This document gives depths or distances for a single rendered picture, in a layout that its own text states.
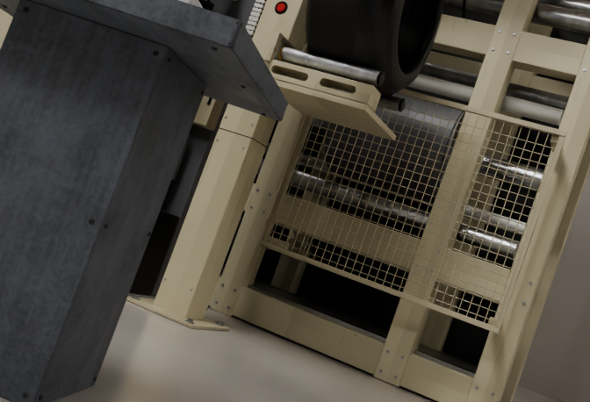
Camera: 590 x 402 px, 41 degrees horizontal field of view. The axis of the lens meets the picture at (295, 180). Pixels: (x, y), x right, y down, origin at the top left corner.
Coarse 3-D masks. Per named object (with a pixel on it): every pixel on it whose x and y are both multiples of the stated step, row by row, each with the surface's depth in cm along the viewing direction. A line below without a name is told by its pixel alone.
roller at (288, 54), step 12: (288, 48) 250; (288, 60) 250; (300, 60) 247; (312, 60) 246; (324, 60) 244; (336, 60) 244; (336, 72) 243; (348, 72) 241; (360, 72) 239; (372, 72) 238
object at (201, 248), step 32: (288, 0) 262; (256, 32) 263; (288, 32) 259; (224, 128) 260; (256, 128) 257; (224, 160) 258; (256, 160) 264; (224, 192) 256; (192, 224) 257; (224, 224) 257; (192, 256) 255; (224, 256) 263; (160, 288) 257; (192, 288) 253
